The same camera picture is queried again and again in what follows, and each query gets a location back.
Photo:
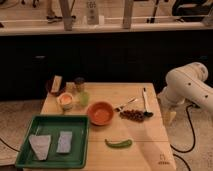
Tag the green plastic tray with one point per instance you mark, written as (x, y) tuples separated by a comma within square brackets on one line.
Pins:
[(53, 125)]

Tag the grey rectangular sponge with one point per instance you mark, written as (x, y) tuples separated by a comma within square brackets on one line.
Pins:
[(64, 142)]

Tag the white sign stand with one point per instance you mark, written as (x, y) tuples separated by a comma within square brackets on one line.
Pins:
[(92, 16)]

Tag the dark lid spice jar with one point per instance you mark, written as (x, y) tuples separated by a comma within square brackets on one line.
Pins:
[(79, 84)]

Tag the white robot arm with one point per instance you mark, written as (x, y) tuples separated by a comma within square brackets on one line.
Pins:
[(185, 83)]

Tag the clear green plastic cup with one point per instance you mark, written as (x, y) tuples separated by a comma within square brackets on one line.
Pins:
[(83, 98)]

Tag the wooden post left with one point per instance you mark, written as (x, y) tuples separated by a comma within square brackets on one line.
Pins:
[(65, 10)]

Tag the wooden post right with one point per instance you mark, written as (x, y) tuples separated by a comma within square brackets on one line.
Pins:
[(127, 16)]

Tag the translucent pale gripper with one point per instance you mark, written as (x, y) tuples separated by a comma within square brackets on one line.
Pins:
[(168, 115)]

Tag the green chili pepper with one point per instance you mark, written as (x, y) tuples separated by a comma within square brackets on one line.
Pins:
[(119, 145)]

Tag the wooden post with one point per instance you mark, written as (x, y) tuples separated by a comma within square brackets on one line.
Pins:
[(127, 16), (65, 10)]

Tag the white cup orange inside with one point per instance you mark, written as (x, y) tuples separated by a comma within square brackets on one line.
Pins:
[(65, 101)]

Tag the orange bowl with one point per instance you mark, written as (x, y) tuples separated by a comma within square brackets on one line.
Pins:
[(100, 113)]

